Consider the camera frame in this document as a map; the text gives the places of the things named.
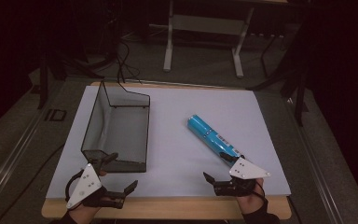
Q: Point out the metal floor rail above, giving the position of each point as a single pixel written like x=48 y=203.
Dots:
x=314 y=163
x=10 y=158

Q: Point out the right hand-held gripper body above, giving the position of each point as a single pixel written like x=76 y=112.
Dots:
x=248 y=170

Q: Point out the person's right hand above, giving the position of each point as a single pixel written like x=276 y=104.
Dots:
x=251 y=202

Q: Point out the pale lavender table mat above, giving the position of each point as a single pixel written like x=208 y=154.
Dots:
x=174 y=155

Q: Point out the black metal stand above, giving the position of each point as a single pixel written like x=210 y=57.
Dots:
x=43 y=81
x=300 y=93

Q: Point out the white metal desk frame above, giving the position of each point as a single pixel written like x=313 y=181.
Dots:
x=205 y=24

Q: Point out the blue cylindrical can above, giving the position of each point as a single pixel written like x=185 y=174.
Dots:
x=205 y=132

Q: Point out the black rectangular floor bracket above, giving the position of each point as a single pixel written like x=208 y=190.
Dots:
x=55 y=115

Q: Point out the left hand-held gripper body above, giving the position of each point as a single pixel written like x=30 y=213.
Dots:
x=85 y=185

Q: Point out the wooden table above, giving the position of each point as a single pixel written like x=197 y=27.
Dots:
x=174 y=208

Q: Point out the person's left hand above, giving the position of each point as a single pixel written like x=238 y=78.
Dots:
x=82 y=214

